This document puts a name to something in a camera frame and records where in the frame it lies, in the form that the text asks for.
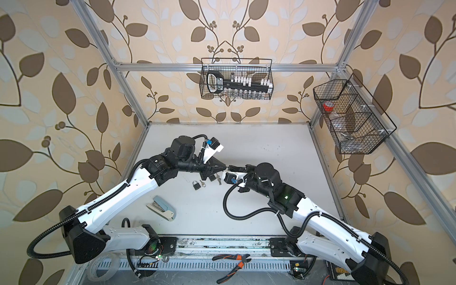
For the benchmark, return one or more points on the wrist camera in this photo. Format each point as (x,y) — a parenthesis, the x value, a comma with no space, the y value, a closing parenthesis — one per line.
(230,178)
(212,147)

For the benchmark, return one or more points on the wire basket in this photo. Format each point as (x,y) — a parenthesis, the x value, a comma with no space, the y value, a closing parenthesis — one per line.
(358,124)
(257,68)

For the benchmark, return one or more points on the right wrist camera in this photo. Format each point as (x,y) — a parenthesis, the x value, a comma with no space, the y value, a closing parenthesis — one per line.
(230,178)

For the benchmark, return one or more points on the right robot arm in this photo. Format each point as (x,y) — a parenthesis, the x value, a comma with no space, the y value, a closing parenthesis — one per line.
(312,230)

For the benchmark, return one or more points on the back wire basket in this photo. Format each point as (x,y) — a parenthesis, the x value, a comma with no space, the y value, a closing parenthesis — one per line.
(257,68)

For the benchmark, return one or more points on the right wire basket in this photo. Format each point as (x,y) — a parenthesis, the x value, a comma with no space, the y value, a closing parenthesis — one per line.
(358,124)

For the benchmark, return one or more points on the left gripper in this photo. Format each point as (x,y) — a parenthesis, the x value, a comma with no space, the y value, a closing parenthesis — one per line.
(211,163)

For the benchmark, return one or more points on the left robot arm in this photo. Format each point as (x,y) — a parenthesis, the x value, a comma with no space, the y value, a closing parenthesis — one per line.
(85,229)

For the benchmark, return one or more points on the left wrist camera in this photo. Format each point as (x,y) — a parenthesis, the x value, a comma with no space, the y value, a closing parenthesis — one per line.
(212,147)

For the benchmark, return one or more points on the black white tool in basket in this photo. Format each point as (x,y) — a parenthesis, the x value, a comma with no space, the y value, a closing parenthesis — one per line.
(216,83)

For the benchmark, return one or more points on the clear tape roll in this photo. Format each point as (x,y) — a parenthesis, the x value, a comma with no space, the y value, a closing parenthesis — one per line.
(103,267)

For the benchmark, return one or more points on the black power board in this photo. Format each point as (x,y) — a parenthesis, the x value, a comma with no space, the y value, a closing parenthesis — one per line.
(337,273)

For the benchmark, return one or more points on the red cap item in basket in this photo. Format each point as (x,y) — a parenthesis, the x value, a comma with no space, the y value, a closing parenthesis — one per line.
(328,107)

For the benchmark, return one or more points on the black padlock with keys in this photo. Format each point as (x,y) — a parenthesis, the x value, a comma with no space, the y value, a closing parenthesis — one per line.
(216,178)

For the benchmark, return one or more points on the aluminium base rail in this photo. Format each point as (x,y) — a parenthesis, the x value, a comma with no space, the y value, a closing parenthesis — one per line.
(195,253)

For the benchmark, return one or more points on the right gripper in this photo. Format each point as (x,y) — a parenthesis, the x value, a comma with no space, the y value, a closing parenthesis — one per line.
(242,168)

